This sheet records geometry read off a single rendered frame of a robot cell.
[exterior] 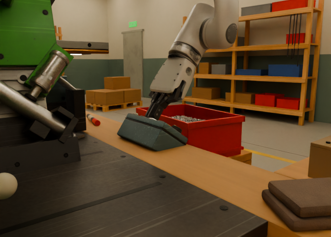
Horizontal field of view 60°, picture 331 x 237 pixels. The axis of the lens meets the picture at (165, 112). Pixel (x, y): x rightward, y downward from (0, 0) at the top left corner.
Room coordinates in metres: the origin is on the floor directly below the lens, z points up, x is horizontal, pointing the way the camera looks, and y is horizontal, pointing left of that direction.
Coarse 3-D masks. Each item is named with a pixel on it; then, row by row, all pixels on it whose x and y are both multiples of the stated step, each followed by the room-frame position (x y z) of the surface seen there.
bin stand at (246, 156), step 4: (244, 152) 0.87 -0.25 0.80; (248, 152) 0.87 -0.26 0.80; (232, 156) 0.83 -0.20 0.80; (236, 156) 0.83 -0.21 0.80; (240, 156) 0.83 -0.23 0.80; (244, 156) 0.85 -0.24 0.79; (248, 156) 0.86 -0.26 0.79; (236, 160) 0.82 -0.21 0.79; (240, 160) 0.83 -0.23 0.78; (244, 160) 0.85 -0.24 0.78; (248, 160) 0.86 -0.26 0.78
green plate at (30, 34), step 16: (16, 0) 0.56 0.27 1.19; (32, 0) 0.57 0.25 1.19; (48, 0) 0.59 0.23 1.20; (0, 16) 0.53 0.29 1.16; (16, 16) 0.55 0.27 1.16; (32, 16) 0.56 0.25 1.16; (48, 16) 0.58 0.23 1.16; (0, 32) 0.52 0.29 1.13; (16, 32) 0.54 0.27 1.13; (32, 32) 0.56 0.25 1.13; (48, 32) 0.57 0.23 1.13; (0, 48) 0.51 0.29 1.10; (16, 48) 0.53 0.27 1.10; (32, 48) 0.55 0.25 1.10; (48, 48) 0.56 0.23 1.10; (0, 64) 0.51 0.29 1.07; (16, 64) 0.52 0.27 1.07; (32, 64) 0.54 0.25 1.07
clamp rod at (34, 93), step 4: (32, 88) 0.50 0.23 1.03; (36, 88) 0.50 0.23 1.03; (40, 88) 0.51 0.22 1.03; (32, 92) 0.50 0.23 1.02; (36, 92) 0.50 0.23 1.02; (28, 96) 0.49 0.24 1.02; (32, 96) 0.49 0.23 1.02; (36, 96) 0.50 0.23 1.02; (32, 100) 0.49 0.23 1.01; (36, 100) 0.50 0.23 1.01
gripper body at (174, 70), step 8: (168, 56) 0.76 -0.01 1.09; (176, 56) 0.74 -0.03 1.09; (168, 64) 0.75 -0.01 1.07; (176, 64) 0.72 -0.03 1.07; (184, 64) 0.71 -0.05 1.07; (192, 64) 0.72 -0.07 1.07; (160, 72) 0.75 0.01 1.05; (168, 72) 0.72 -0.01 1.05; (176, 72) 0.70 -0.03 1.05; (184, 72) 0.70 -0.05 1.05; (192, 72) 0.72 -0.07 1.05; (160, 80) 0.73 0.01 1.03; (168, 80) 0.70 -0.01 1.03; (176, 80) 0.69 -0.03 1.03; (184, 80) 0.70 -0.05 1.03; (152, 88) 0.74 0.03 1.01; (160, 88) 0.71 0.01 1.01; (168, 88) 0.69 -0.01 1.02; (184, 88) 0.70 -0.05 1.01; (184, 96) 0.70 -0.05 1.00
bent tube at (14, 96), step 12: (0, 0) 0.52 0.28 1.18; (12, 0) 0.53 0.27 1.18; (0, 84) 0.47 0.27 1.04; (0, 96) 0.46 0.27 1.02; (12, 96) 0.47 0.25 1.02; (24, 96) 0.49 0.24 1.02; (12, 108) 0.48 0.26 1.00; (24, 108) 0.48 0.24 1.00; (36, 108) 0.49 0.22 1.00; (36, 120) 0.49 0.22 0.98; (48, 120) 0.49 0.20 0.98; (60, 120) 0.51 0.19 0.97; (60, 132) 0.50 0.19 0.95
